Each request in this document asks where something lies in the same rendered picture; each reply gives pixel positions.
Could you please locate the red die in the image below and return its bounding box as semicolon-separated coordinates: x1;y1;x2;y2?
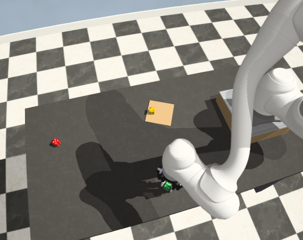
52;138;61;147

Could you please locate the pale yellow mat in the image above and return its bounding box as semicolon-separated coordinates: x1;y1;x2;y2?
145;100;174;126

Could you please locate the green die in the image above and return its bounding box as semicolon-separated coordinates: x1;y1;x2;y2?
163;182;172;191

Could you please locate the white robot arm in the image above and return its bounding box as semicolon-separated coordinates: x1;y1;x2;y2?
162;0;303;220

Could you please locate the yellow die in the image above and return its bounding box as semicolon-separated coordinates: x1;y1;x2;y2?
149;107;155;115

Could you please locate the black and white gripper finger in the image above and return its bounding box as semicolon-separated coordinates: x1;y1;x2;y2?
170;183;183;192
156;166;165;186

